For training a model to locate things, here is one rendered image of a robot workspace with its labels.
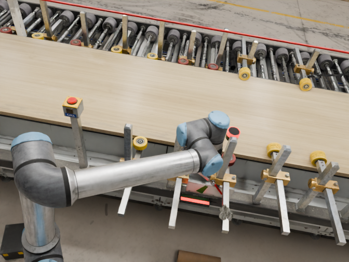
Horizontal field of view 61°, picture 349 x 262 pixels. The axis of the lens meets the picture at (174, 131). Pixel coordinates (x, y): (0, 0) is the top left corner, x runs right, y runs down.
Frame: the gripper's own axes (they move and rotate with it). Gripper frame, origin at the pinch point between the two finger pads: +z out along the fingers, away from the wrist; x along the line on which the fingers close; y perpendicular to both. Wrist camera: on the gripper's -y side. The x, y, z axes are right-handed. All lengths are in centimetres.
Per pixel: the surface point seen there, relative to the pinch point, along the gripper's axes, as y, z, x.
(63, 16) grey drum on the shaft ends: -134, 16, 154
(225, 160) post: 12.2, -3.5, 6.2
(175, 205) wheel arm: -8.0, 17.3, -11.3
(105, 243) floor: -51, 99, -5
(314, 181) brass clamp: 59, 2, 8
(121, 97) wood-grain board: -53, 9, 52
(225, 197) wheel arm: 16.4, 13.1, -4.4
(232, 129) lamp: 11.8, -18.1, 13.3
